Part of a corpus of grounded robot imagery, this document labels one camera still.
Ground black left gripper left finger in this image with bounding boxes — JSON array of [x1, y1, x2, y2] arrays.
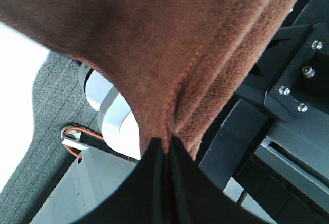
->
[[75, 138, 166, 223]]

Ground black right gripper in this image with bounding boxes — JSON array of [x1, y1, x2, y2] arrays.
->
[[235, 23, 328, 122]]

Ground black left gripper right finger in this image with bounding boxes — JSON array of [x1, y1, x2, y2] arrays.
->
[[168, 137, 265, 223]]

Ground brown towel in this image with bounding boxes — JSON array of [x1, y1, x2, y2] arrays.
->
[[1, 0, 297, 158]]

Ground orange wire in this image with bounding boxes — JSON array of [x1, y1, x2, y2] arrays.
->
[[61, 126, 105, 159]]

